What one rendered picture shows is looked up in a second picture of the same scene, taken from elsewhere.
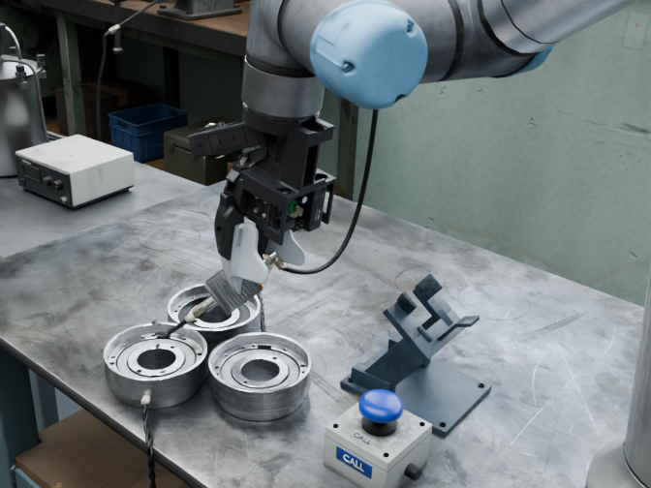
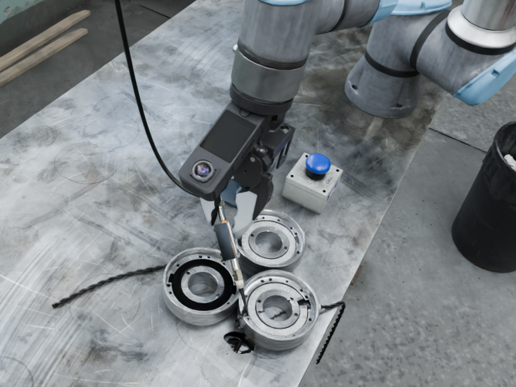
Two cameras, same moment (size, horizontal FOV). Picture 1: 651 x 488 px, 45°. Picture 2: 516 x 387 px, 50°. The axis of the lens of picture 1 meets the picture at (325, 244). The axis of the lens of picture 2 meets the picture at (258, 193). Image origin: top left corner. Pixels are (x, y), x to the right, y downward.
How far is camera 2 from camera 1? 1.02 m
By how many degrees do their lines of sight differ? 83
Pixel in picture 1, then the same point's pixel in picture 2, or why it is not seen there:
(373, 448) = (335, 175)
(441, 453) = (289, 166)
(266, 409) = (299, 236)
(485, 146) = not seen: outside the picture
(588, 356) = (176, 97)
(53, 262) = not seen: outside the picture
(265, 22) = (322, 24)
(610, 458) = (487, 36)
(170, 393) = (306, 292)
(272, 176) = (268, 133)
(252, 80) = (299, 77)
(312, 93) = not seen: hidden behind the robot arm
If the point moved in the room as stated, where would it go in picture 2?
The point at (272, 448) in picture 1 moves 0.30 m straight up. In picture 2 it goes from (316, 239) to (372, 78)
